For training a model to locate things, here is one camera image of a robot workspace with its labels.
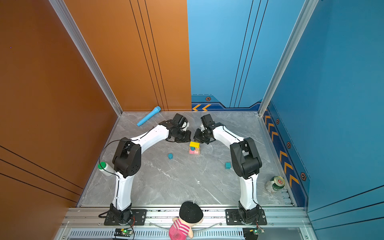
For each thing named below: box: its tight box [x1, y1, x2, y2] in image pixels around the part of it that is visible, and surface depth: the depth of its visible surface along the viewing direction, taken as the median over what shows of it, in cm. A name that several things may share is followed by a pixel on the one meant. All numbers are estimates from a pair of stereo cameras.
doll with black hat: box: [168, 201, 204, 240], surface depth 68 cm
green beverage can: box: [269, 176, 286, 191], surface depth 76 cm
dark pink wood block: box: [189, 149, 199, 155], surface depth 96 cm
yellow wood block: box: [189, 141, 201, 149], surface depth 95 cm
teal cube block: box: [225, 162, 232, 170], surface depth 91 cm
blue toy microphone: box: [136, 106, 162, 127], surface depth 119 cm
